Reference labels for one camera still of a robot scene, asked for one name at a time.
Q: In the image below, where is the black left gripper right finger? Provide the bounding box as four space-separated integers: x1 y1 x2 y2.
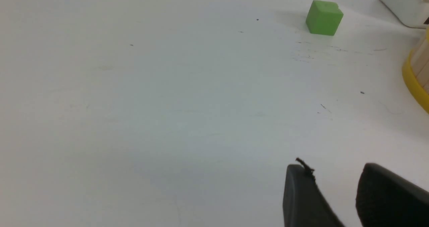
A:
355 163 429 227

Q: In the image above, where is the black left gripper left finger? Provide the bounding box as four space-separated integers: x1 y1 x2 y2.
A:
283 157 344 227

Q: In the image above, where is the bamboo steamer base yellow rim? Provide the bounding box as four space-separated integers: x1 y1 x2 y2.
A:
402 28 429 113

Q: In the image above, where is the green foam cube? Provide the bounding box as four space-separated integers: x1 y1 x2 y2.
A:
305 0 344 36

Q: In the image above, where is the green lidded white plastic box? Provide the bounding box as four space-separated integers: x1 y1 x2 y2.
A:
380 0 429 29

